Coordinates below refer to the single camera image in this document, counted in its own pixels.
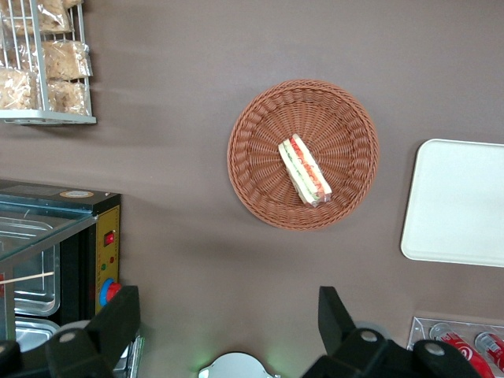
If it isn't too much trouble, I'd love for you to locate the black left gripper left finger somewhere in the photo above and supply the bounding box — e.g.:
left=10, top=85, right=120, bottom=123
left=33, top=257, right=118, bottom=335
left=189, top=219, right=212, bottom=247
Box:
left=0, top=285, right=142, bottom=378

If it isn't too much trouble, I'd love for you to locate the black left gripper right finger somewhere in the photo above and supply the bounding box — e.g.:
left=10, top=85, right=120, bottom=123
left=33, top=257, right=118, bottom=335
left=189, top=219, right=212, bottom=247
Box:
left=301, top=285, right=481, bottom=378

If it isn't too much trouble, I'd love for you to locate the triangle sandwich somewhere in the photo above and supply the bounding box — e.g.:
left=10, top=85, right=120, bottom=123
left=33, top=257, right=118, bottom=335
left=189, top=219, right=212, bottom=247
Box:
left=277, top=133, right=333, bottom=209

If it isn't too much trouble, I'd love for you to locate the cream plastic tray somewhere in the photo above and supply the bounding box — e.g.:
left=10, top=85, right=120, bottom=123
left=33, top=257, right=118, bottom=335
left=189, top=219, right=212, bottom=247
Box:
left=400, top=138, right=504, bottom=269

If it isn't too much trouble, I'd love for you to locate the tray of packaged pastries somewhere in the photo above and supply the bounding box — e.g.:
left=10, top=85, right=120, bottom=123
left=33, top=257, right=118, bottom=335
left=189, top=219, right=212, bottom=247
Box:
left=0, top=0, right=98, bottom=126

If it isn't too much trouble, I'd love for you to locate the round brown wicker basket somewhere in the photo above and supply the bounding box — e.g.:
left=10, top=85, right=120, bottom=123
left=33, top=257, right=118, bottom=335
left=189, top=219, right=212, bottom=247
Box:
left=227, top=78, right=381, bottom=232

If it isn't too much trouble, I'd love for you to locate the steel food pan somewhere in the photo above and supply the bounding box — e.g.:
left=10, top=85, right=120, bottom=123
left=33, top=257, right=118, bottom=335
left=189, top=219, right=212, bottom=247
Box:
left=0, top=216, right=61, bottom=317
left=14, top=317, right=61, bottom=354

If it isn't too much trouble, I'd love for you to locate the clear acrylic bottle rack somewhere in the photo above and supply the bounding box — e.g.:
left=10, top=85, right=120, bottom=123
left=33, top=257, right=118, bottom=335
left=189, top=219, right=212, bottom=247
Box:
left=406, top=316, right=504, bottom=378

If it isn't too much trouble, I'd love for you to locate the thin wooden stick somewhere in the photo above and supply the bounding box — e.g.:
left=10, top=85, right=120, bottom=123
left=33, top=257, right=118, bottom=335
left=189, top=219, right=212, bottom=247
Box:
left=0, top=271, right=55, bottom=286

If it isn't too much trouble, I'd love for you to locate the red cola bottle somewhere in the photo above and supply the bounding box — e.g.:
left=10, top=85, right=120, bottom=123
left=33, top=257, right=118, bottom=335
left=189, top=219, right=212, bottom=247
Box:
left=430, top=322, right=495, bottom=378
left=474, top=332, right=504, bottom=373

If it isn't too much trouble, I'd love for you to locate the clear rice cracker bag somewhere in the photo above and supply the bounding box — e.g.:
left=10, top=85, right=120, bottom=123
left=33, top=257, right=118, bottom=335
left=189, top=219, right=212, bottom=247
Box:
left=40, top=39, right=94, bottom=82
left=46, top=78, right=91, bottom=117
left=0, top=67, right=40, bottom=111
left=0, top=0, right=75, bottom=35

